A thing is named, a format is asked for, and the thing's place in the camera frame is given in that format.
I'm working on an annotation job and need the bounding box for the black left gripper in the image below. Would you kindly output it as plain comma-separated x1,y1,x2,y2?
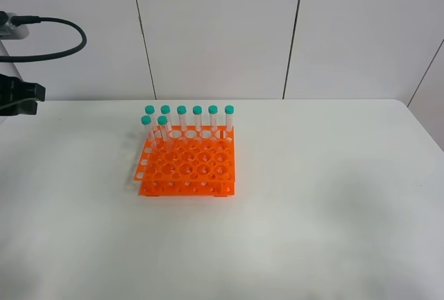
0,74,46,117

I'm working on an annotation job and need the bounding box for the clear tube green cap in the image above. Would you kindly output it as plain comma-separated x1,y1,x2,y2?
157,115,173,149

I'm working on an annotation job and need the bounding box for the rack tube front left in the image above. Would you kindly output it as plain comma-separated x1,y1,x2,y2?
141,115,157,149

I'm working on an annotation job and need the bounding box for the rack tube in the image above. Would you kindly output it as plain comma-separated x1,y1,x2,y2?
177,106,188,133
192,106,202,133
141,115,157,149
208,105,218,132
145,105,157,133
225,105,234,132
160,105,172,132

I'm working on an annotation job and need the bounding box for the orange test tube rack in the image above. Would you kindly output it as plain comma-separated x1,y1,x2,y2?
134,125,235,197

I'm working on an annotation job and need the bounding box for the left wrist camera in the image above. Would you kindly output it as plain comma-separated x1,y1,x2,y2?
0,11,29,40

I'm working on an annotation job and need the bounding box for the black left camera cable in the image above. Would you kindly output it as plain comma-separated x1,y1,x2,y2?
0,15,87,63

